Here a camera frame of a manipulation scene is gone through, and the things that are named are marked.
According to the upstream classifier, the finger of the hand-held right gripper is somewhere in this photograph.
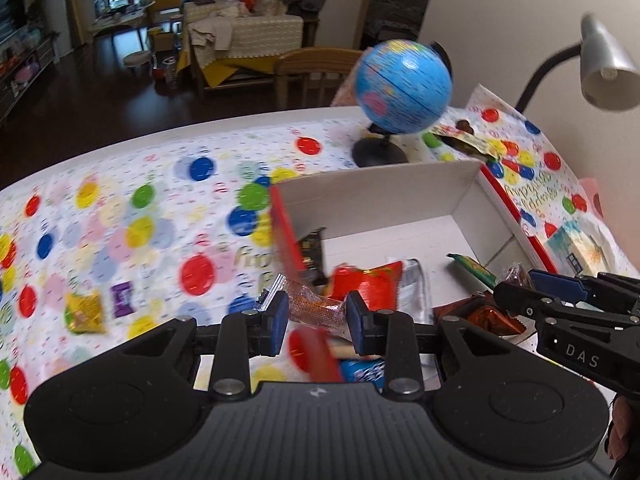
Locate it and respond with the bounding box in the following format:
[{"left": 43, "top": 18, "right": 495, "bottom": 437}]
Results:
[
  {"left": 528, "top": 268, "right": 640, "bottom": 311},
  {"left": 492, "top": 279, "right": 640, "bottom": 330}
]

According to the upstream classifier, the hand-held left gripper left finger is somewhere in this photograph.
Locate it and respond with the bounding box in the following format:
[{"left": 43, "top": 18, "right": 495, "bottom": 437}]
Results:
[{"left": 122, "top": 290, "right": 291, "bottom": 402}]

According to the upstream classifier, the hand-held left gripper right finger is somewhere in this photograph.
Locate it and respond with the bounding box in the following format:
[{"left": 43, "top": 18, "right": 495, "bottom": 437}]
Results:
[{"left": 345, "top": 290, "right": 507, "bottom": 403}]

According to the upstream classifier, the dark red candy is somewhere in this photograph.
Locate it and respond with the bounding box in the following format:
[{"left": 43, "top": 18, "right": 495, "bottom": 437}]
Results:
[{"left": 500, "top": 262, "right": 537, "bottom": 291}]

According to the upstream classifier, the clear orange snack packet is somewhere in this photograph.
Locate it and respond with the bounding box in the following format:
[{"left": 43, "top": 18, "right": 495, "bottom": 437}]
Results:
[{"left": 257, "top": 274, "right": 352, "bottom": 332}]

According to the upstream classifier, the green snack packet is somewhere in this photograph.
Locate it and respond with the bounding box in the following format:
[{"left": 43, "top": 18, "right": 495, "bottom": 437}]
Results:
[{"left": 446, "top": 253, "right": 497, "bottom": 287}]

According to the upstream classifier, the dark snack packet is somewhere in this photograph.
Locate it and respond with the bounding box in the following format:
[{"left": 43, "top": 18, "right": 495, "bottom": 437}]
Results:
[{"left": 296, "top": 229, "right": 329, "bottom": 282}]

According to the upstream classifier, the red and white cardboard box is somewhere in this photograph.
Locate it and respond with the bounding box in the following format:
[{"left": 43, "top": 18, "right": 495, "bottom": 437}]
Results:
[{"left": 269, "top": 159, "right": 560, "bottom": 392}]

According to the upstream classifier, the person's right hand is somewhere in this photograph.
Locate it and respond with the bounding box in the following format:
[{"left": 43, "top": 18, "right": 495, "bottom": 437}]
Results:
[{"left": 606, "top": 394, "right": 640, "bottom": 480}]

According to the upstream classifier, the light blue picture booklet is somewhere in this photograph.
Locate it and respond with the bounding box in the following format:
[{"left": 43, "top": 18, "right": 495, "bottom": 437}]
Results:
[{"left": 545, "top": 220, "right": 617, "bottom": 277}]

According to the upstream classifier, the brown orange snack packet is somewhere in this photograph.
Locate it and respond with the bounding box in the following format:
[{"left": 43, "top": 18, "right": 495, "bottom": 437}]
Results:
[{"left": 433, "top": 293, "right": 532, "bottom": 345}]

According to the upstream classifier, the blue snack packet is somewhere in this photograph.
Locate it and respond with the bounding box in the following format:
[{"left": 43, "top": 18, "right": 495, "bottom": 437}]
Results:
[{"left": 340, "top": 357, "right": 387, "bottom": 389}]

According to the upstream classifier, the purple snack packet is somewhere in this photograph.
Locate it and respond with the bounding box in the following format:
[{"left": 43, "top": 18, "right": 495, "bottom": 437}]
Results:
[{"left": 110, "top": 282, "right": 135, "bottom": 318}]

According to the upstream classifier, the yellow brown snack packet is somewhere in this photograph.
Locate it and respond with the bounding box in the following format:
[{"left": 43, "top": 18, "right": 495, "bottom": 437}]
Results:
[{"left": 430, "top": 119, "right": 508, "bottom": 163}]

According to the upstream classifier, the balloon print tablecloth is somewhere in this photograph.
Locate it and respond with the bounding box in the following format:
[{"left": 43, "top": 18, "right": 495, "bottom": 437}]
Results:
[{"left": 0, "top": 85, "right": 619, "bottom": 478}]

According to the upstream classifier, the pink cushion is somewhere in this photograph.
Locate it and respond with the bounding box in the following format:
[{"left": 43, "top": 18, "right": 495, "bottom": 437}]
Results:
[{"left": 331, "top": 72, "right": 363, "bottom": 107}]

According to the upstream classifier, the silver desk lamp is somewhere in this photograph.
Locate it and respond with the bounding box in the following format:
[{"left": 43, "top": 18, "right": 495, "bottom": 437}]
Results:
[{"left": 514, "top": 12, "right": 640, "bottom": 115}]

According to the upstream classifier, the small blue globe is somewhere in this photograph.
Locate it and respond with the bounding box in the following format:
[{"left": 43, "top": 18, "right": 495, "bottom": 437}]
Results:
[{"left": 351, "top": 40, "right": 453, "bottom": 168}]

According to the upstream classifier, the wooden sofa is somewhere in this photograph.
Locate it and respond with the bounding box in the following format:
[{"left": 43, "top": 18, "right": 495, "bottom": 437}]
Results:
[{"left": 177, "top": 0, "right": 321, "bottom": 102}]

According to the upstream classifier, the wooden chair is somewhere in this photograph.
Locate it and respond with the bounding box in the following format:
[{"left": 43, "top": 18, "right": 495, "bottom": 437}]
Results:
[{"left": 274, "top": 47, "right": 364, "bottom": 111}]

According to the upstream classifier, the small red toy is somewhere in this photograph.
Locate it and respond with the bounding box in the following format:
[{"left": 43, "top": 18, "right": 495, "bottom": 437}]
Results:
[{"left": 152, "top": 55, "right": 179, "bottom": 82}]

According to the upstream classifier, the cream yellow blanket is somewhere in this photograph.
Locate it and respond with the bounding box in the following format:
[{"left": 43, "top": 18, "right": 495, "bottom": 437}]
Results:
[{"left": 180, "top": 2, "right": 305, "bottom": 87}]

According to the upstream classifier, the small round white stool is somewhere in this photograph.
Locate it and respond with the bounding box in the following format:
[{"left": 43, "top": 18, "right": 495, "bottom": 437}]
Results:
[{"left": 123, "top": 51, "right": 154, "bottom": 74}]

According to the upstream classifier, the yellow child chair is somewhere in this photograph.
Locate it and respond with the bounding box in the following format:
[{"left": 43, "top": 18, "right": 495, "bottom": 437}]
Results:
[{"left": 149, "top": 0, "right": 186, "bottom": 17}]

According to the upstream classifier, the low wooden table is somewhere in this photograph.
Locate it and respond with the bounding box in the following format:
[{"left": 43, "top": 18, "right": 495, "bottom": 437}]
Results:
[{"left": 90, "top": 2, "right": 156, "bottom": 37}]

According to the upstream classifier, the dark tv cabinet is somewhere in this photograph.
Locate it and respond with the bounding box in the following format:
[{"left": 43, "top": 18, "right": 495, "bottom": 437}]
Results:
[{"left": 0, "top": 35, "right": 57, "bottom": 122}]

